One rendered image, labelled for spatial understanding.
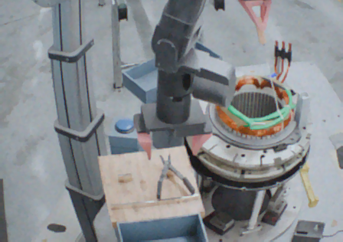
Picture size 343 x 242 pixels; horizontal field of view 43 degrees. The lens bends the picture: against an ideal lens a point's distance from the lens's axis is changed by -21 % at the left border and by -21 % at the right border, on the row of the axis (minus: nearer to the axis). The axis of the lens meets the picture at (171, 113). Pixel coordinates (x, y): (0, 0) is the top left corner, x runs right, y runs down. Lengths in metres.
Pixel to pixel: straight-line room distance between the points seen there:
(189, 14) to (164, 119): 0.22
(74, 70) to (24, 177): 1.42
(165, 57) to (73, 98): 0.57
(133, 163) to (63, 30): 0.38
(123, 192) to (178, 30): 0.40
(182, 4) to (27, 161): 2.06
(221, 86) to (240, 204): 0.63
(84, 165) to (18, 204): 1.08
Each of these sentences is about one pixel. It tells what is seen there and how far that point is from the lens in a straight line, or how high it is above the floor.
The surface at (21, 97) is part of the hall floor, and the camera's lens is 3.20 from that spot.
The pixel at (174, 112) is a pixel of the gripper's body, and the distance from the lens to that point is 0.89.
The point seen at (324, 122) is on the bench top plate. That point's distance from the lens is 1.71.
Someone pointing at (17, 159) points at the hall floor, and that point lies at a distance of 2.75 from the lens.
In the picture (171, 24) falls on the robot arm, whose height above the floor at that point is 1.46.
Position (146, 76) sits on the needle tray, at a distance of 1.41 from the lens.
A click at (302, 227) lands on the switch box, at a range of 1.29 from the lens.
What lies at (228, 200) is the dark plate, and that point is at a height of 0.78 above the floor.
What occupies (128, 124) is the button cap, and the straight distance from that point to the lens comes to 1.23.
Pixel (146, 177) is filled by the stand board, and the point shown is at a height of 1.07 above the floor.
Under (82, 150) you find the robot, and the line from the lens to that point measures 1.45.
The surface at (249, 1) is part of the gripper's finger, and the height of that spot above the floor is 1.40.
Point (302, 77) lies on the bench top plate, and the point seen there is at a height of 0.78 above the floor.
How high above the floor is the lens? 1.85
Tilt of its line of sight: 40 degrees down
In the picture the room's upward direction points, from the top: 1 degrees counter-clockwise
